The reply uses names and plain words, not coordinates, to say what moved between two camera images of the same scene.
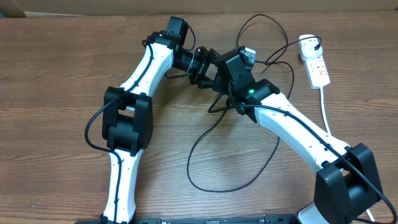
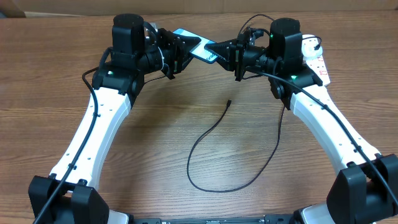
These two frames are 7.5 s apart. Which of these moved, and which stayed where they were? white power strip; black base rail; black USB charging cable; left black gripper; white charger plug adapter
Moved: black USB charging cable; left black gripper
Stayed: white charger plug adapter; white power strip; black base rail
